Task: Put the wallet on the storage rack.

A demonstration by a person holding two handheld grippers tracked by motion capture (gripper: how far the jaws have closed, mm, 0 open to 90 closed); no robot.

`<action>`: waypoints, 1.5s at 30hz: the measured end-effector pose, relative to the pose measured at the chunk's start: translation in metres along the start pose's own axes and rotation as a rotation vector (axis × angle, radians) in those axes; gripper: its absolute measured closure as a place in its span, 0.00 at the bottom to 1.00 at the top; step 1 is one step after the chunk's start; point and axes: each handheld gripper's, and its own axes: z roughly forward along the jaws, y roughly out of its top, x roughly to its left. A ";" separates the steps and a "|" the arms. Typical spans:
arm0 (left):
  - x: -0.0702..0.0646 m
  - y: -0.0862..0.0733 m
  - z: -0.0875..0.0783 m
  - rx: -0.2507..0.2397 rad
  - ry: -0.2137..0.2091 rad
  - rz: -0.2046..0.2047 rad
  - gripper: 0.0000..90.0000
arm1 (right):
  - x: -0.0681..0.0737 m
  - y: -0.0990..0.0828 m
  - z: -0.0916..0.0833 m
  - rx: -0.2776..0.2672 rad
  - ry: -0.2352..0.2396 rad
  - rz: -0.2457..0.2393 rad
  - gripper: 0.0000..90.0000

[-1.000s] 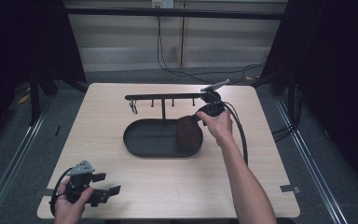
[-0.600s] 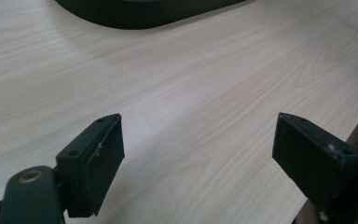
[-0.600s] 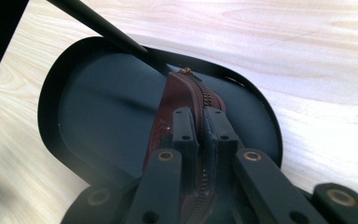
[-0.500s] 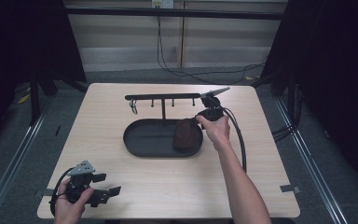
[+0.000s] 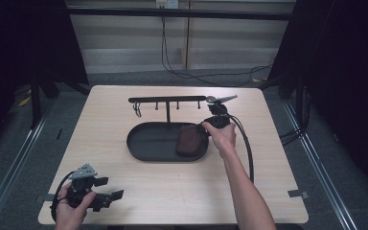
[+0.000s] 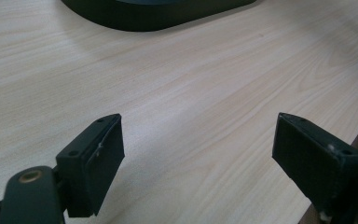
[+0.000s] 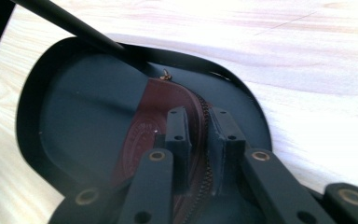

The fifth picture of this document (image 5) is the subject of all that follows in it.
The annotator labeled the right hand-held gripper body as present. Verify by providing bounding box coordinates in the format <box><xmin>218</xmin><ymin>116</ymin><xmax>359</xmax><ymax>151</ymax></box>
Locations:
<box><xmin>202</xmin><ymin>94</ymin><xmax>239</xmax><ymax>130</ymax></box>

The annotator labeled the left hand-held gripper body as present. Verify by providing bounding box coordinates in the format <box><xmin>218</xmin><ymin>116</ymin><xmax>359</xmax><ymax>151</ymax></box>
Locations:
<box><xmin>66</xmin><ymin>163</ymin><xmax>105</xmax><ymax>213</ymax></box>

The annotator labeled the brown leather pouch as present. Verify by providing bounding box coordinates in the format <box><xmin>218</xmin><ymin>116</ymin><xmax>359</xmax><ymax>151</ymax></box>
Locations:
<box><xmin>174</xmin><ymin>124</ymin><xmax>204</xmax><ymax>158</ymax></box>

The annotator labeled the black tray with hook rack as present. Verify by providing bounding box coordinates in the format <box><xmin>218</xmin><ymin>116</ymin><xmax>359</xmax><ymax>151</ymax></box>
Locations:
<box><xmin>126</xmin><ymin>95</ymin><xmax>218</xmax><ymax>163</ymax></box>

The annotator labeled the silver key ring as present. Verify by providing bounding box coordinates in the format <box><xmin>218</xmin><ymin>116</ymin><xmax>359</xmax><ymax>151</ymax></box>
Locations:
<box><xmin>132</xmin><ymin>101</ymin><xmax>143</xmax><ymax>119</ymax></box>

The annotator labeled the person's right hand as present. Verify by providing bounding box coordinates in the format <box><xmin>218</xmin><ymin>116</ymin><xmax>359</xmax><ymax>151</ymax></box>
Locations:
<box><xmin>201</xmin><ymin>121</ymin><xmax>238</xmax><ymax>158</ymax></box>

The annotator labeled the person's left hand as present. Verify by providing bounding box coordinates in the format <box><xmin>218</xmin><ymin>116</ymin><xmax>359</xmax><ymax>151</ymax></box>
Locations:
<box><xmin>54</xmin><ymin>182</ymin><xmax>98</xmax><ymax>230</ymax></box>

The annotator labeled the black stand leg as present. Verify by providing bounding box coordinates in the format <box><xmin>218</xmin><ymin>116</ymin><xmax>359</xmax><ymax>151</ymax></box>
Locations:
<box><xmin>29</xmin><ymin>65</ymin><xmax>43</xmax><ymax>130</ymax></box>

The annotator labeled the yellow tape piece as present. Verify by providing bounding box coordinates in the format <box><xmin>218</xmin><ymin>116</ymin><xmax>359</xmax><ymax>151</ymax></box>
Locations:
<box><xmin>16</xmin><ymin>95</ymin><xmax>33</xmax><ymax>108</ymax></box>

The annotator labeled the black horizontal bar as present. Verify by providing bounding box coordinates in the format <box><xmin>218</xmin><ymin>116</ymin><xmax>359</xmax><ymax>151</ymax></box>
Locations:
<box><xmin>66</xmin><ymin>7</ymin><xmax>297</xmax><ymax>22</ymax></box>

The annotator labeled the black curtain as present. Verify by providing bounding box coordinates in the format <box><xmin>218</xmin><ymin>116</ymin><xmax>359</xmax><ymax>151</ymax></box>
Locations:
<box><xmin>0</xmin><ymin>0</ymin><xmax>90</xmax><ymax>162</ymax></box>
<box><xmin>266</xmin><ymin>0</ymin><xmax>368</xmax><ymax>196</ymax></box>

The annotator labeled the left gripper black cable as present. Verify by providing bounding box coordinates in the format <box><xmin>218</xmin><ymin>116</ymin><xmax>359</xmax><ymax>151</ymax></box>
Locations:
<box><xmin>50</xmin><ymin>171</ymin><xmax>76</xmax><ymax>223</ymax></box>

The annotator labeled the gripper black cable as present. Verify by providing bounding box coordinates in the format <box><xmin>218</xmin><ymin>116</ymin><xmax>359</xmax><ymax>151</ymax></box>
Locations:
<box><xmin>227</xmin><ymin>113</ymin><xmax>256</xmax><ymax>184</ymax></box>
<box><xmin>50</xmin><ymin>171</ymin><xmax>76</xmax><ymax>223</ymax></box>

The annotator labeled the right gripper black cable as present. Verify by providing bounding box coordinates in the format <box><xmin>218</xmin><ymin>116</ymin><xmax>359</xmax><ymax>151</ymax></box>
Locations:
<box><xmin>227</xmin><ymin>113</ymin><xmax>256</xmax><ymax>184</ymax></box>

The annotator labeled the long black floor cable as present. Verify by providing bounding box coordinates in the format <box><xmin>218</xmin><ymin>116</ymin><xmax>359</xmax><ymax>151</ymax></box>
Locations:
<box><xmin>160</xmin><ymin>16</ymin><xmax>274</xmax><ymax>88</ymax></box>

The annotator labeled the aluminium floor rail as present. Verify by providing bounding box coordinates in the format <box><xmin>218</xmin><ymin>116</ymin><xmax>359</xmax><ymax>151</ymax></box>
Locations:
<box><xmin>0</xmin><ymin>103</ymin><xmax>56</xmax><ymax>230</ymax></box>
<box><xmin>282</xmin><ymin>100</ymin><xmax>359</xmax><ymax>230</ymax></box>

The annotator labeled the bundle of black cables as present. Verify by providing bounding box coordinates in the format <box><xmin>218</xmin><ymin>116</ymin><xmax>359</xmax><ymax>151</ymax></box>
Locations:
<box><xmin>278</xmin><ymin>126</ymin><xmax>305</xmax><ymax>148</ymax></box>

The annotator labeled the white wall socket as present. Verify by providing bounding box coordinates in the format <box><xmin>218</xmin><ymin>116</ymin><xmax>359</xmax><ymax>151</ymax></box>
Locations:
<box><xmin>155</xmin><ymin>0</ymin><xmax>180</xmax><ymax>10</ymax></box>

